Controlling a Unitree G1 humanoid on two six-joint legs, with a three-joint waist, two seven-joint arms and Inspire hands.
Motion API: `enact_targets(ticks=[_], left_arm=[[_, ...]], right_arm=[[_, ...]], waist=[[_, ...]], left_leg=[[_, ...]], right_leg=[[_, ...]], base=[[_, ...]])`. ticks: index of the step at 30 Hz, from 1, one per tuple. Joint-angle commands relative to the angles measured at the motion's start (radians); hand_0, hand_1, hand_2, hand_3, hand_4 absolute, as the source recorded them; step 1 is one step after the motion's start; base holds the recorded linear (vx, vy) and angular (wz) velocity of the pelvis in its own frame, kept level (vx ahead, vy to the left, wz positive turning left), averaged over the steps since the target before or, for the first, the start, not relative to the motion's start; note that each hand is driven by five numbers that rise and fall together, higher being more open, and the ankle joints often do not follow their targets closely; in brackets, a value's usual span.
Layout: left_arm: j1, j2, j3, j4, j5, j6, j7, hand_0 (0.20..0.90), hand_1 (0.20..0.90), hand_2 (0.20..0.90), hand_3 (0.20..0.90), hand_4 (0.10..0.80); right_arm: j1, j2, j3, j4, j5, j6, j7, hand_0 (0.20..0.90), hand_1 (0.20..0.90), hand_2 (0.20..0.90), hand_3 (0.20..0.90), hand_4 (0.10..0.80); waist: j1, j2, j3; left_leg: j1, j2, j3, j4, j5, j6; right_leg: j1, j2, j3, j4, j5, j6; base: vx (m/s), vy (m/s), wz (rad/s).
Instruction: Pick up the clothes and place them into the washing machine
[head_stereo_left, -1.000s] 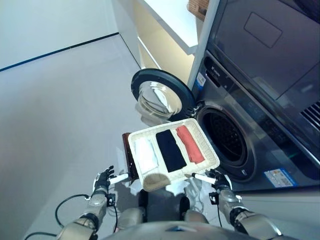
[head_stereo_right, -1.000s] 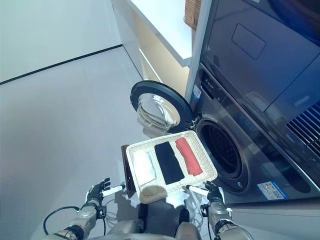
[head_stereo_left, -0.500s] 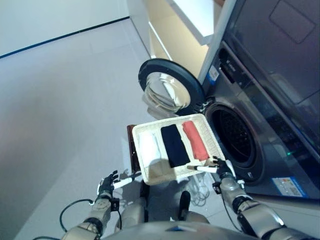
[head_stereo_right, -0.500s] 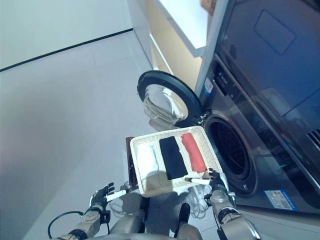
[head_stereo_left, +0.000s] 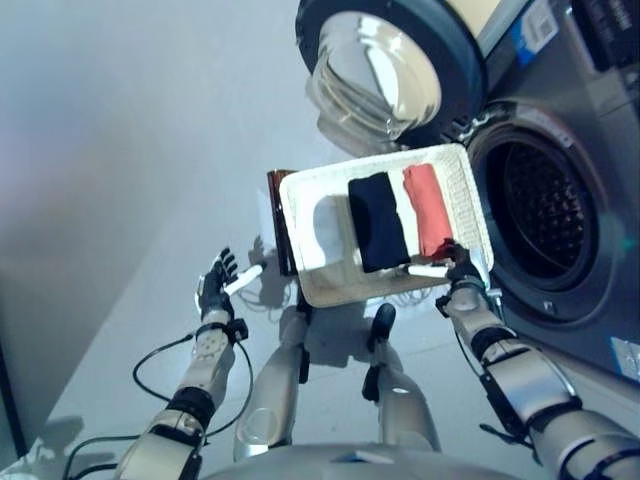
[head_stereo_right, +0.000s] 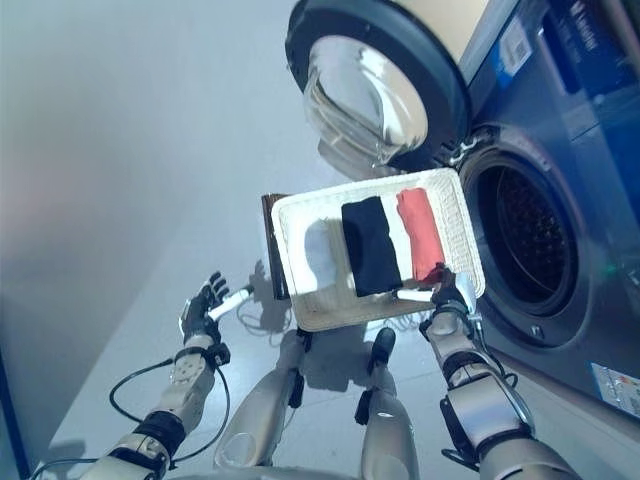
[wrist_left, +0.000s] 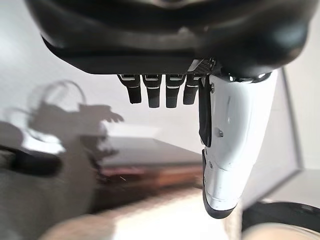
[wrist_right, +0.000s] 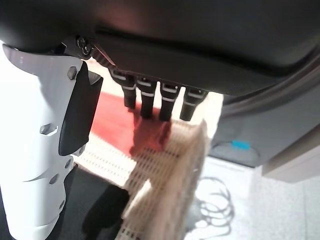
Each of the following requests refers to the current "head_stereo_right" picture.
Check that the round glass washing machine door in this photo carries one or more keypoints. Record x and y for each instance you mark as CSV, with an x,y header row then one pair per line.
x,y
370,85

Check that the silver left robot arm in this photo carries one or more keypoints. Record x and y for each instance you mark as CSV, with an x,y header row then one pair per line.
x,y
185,385

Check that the grey front-load washing machine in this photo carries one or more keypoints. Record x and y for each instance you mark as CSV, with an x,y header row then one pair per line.
x,y
575,150

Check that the cream wicker basket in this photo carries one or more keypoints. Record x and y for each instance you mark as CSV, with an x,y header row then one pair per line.
x,y
460,220

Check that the white cloth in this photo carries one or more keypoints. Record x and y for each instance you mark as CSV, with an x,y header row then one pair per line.
x,y
320,255

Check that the black cloth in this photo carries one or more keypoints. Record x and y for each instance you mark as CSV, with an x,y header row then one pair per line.
x,y
372,245

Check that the blue white sticker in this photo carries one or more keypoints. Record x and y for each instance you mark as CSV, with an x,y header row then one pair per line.
x,y
615,382

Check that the silver left robot leg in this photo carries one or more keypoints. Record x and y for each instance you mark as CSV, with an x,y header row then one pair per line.
x,y
265,400

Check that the dark brown stool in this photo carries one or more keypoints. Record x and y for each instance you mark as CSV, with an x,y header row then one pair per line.
x,y
272,260

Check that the blue energy label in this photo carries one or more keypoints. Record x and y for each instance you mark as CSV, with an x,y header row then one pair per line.
x,y
517,47

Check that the red cloth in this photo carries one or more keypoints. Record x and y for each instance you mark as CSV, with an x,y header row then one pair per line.
x,y
420,230

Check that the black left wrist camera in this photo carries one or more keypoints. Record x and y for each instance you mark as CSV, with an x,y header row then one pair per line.
x,y
220,354

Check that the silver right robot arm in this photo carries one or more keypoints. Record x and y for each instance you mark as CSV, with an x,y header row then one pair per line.
x,y
480,400

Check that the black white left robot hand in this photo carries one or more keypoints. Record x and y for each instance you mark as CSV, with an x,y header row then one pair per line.
x,y
197,315

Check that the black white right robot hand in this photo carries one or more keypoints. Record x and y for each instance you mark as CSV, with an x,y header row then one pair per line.
x,y
450,292

